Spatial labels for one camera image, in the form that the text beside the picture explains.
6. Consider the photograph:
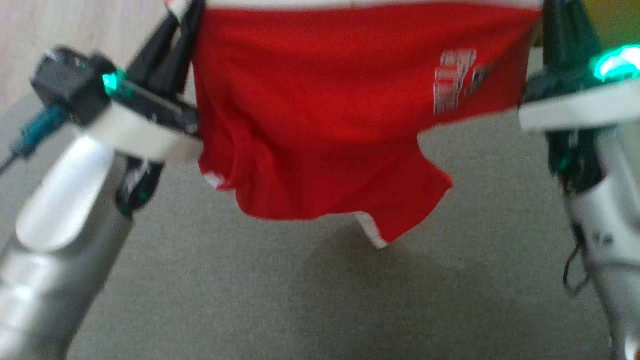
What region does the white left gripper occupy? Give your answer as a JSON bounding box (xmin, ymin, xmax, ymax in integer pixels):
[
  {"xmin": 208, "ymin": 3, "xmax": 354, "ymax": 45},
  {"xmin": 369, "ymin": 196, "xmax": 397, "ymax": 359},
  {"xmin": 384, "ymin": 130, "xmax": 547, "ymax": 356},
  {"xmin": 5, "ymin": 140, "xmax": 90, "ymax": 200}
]
[{"xmin": 75, "ymin": 0, "xmax": 207, "ymax": 162}]

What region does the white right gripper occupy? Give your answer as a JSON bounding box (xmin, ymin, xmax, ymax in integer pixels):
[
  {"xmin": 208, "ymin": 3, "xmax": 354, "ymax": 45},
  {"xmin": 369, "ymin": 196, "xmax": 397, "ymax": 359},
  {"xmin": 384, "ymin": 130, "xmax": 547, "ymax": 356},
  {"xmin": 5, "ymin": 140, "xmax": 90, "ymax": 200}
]
[{"xmin": 518, "ymin": 0, "xmax": 640, "ymax": 135}]

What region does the red shirt with white sleeves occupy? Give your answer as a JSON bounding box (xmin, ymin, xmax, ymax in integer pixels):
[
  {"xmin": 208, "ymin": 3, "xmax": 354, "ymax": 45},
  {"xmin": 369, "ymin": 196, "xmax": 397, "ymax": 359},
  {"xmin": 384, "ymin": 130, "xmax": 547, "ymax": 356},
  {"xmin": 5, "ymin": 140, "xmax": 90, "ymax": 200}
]
[{"xmin": 165, "ymin": 0, "xmax": 544, "ymax": 250}]

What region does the yellow sofa back cushion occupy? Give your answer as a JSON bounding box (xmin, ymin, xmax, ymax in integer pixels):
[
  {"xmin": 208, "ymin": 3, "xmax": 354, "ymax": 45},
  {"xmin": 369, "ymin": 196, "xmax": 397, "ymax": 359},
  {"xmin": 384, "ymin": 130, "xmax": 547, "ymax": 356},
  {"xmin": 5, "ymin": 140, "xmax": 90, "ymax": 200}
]
[{"xmin": 585, "ymin": 0, "xmax": 640, "ymax": 49}]

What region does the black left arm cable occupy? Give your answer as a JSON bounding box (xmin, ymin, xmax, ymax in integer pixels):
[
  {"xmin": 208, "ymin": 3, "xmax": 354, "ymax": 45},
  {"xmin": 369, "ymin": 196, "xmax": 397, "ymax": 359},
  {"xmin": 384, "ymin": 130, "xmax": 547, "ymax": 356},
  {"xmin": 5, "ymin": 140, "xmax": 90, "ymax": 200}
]
[{"xmin": 0, "ymin": 106, "xmax": 67, "ymax": 175}]

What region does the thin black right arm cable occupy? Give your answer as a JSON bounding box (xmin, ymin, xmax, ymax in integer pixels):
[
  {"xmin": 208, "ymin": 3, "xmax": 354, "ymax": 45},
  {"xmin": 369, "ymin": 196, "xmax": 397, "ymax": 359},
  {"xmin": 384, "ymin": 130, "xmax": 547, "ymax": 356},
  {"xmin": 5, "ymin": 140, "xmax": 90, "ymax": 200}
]
[{"xmin": 562, "ymin": 225, "xmax": 592, "ymax": 297}]

